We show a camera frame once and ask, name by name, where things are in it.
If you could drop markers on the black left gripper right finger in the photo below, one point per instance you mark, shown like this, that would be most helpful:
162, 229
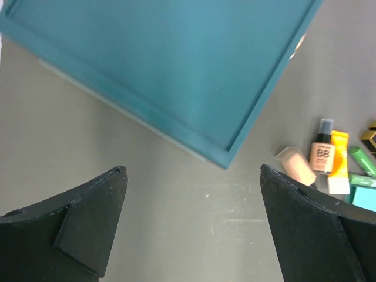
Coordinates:
317, 237

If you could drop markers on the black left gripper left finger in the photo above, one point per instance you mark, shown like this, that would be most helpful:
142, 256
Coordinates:
67, 237

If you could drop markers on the orange sunscreen tube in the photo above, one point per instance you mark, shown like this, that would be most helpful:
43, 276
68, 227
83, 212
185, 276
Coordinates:
338, 181

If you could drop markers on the beige foundation tube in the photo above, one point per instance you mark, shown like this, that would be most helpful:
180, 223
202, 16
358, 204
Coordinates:
296, 165

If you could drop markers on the black gold lipstick case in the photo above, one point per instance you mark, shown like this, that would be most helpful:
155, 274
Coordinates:
368, 138

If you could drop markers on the teal mat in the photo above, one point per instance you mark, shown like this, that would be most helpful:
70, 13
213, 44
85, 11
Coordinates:
365, 198

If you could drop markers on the green flat tube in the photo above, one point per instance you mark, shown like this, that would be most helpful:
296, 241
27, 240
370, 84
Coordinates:
364, 181

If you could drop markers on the green lip balm stick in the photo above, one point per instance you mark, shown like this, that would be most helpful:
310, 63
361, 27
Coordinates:
363, 160

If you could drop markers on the teal drawer organizer box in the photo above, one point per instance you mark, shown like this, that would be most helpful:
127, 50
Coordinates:
199, 72

